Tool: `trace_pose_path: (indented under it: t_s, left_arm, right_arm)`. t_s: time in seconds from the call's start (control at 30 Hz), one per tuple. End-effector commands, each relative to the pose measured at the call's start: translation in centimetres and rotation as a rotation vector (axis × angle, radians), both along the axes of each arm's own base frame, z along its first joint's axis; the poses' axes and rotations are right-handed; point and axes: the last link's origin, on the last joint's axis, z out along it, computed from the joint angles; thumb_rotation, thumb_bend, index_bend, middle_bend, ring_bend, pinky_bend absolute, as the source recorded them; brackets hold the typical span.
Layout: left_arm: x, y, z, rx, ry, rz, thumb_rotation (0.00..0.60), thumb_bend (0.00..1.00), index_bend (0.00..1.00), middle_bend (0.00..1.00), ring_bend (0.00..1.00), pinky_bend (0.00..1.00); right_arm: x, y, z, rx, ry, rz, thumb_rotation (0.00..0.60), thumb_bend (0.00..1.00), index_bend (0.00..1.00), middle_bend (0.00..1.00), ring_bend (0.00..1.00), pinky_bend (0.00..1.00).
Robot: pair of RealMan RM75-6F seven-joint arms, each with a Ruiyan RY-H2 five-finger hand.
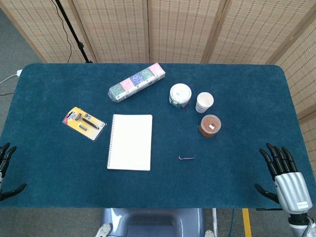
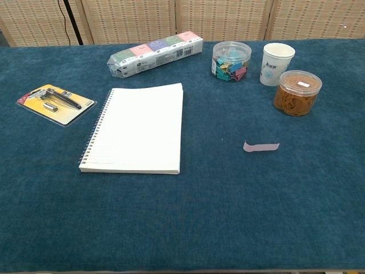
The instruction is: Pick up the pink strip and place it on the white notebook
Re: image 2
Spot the thin black cable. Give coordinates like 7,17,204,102
56,0,71,46

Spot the black tripod stand pole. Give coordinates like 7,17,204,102
63,0,84,46

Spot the blue velvet table cloth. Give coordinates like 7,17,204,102
0,38,365,272

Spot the clear jar of rubber bands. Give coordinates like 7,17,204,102
273,70,323,117

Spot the multicolour tissue multipack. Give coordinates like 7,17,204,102
107,31,204,79

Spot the bamboo folding screen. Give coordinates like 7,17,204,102
0,0,365,48

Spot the white paper cup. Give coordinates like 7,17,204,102
259,42,295,87

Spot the white spiral notebook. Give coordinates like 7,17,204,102
78,83,184,175

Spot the small pink eraser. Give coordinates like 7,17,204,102
243,140,280,154

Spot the yellow razor blister pack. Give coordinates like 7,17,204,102
15,83,98,128

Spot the clear jar of binder clips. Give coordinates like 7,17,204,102
211,41,252,82

